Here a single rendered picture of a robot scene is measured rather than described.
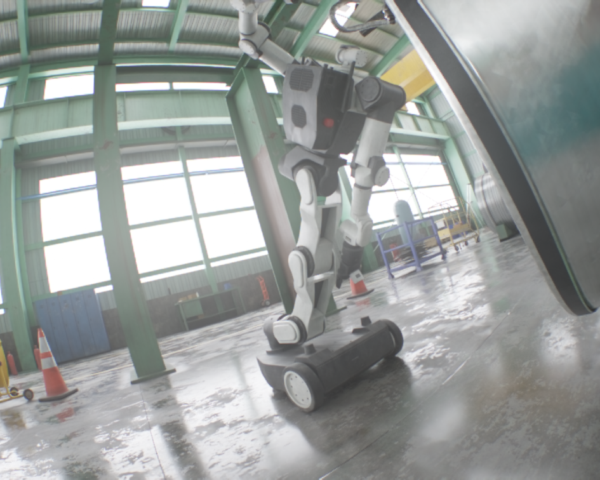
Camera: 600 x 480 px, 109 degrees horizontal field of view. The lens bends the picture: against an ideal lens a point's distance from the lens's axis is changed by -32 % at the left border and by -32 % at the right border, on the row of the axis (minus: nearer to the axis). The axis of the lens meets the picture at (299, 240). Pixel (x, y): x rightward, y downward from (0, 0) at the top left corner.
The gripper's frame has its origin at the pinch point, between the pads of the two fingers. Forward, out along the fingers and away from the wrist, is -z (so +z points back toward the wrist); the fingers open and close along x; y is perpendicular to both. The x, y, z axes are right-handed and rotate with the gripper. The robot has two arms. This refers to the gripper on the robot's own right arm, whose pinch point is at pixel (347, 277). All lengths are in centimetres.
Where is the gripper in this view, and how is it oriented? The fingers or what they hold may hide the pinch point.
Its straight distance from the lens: 137.2
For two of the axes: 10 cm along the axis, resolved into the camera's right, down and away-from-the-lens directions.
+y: -6.1, -4.7, 6.4
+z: 0.4, -8.2, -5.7
